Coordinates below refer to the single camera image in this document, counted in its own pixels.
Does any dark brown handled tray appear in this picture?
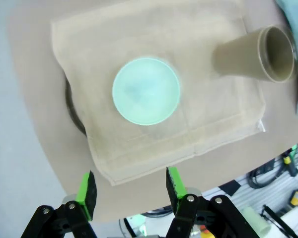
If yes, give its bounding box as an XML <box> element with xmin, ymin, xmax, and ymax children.
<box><xmin>64</xmin><ymin>34</ymin><xmax>298</xmax><ymax>136</ymax></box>

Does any mint green bowl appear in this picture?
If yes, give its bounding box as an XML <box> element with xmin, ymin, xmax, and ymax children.
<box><xmin>112</xmin><ymin>58</ymin><xmax>181</xmax><ymax>126</ymax></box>

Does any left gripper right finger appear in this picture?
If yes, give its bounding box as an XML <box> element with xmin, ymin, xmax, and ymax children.
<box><xmin>165</xmin><ymin>166</ymin><xmax>261</xmax><ymax>238</ymax></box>

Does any black coiled cable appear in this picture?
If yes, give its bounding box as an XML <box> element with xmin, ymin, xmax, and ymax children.
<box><xmin>247</xmin><ymin>158</ymin><xmax>285</xmax><ymax>190</ymax></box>

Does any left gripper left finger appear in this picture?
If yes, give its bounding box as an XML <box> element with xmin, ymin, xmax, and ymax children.
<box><xmin>21</xmin><ymin>170</ymin><xmax>98</xmax><ymax>238</ymax></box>

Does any beige cloth mat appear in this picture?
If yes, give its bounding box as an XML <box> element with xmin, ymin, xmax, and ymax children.
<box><xmin>51</xmin><ymin>0</ymin><xmax>267</xmax><ymax>186</ymax></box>

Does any tan tall cup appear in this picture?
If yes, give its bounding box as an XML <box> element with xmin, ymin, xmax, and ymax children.
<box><xmin>212</xmin><ymin>25</ymin><xmax>296</xmax><ymax>84</ymax></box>

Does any pale green cylinder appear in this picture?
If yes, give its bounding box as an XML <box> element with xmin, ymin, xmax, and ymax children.
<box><xmin>240</xmin><ymin>206</ymin><xmax>272</xmax><ymax>238</ymax></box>

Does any thin black rod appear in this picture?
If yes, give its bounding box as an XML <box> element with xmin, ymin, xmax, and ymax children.
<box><xmin>261</xmin><ymin>204</ymin><xmax>298</xmax><ymax>237</ymax></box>

